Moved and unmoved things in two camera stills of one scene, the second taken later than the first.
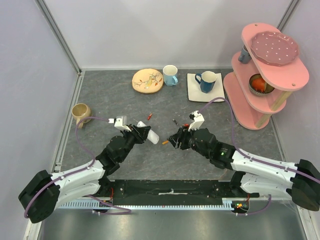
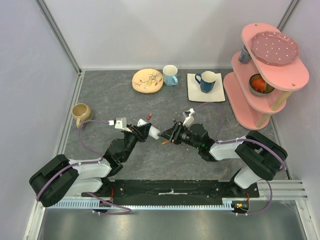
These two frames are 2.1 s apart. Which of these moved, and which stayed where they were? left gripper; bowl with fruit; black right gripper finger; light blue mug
Moved: black right gripper finger
Stayed: light blue mug; left gripper; bowl with fruit
